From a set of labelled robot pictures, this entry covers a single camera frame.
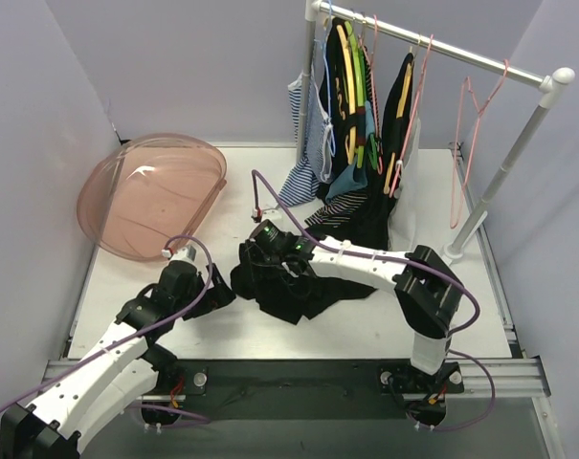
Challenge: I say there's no black tank top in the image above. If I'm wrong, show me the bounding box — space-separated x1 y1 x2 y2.
231 265 375 325

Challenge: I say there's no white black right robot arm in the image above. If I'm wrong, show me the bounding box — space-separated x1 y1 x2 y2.
231 220 465 390

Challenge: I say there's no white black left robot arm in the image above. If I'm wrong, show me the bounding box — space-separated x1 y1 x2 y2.
0 251 235 458

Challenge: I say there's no blue white striped top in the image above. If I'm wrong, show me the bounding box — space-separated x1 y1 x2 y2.
279 41 334 207

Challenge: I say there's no yellow hanger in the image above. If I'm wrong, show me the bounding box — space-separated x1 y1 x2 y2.
336 25 357 164
381 52 414 195

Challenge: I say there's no green hanger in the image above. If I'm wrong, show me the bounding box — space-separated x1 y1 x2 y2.
345 21 379 171

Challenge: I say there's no pink hanger with garment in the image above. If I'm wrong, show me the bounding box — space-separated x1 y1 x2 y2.
384 35 434 198

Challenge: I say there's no light blue hanger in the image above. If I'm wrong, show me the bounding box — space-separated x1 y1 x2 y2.
321 11 336 158

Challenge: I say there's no black multicolour striped garment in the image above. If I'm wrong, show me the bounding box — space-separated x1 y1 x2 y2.
305 190 367 228

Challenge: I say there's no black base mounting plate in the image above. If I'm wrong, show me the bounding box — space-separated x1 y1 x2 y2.
141 359 464 426

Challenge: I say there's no teal garment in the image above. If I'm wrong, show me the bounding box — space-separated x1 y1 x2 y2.
324 164 367 203

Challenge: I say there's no pink translucent plastic basin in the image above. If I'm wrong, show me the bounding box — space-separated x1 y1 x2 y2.
77 133 227 262

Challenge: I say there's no black hanging garment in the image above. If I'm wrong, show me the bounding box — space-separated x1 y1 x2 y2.
306 17 414 249

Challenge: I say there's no white clothes rack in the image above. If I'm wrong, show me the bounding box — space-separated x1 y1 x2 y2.
296 0 577 262

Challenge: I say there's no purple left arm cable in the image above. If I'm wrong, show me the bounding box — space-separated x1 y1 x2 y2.
0 233 214 431

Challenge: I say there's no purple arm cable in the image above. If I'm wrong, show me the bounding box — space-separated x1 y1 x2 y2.
250 169 497 434
0 233 214 431

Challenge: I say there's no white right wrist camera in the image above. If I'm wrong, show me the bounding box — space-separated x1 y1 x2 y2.
251 207 283 224

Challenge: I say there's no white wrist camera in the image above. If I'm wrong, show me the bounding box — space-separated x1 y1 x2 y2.
162 245 197 262
251 207 283 224

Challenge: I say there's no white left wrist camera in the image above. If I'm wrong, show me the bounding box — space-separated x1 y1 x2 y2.
162 245 197 262

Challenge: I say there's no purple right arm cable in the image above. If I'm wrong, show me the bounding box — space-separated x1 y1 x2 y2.
250 169 497 434

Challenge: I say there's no empty pink wire hanger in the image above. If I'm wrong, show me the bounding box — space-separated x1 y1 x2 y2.
449 59 510 230

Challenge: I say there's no aluminium frame rail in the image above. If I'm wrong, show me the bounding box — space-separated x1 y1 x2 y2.
38 356 551 403

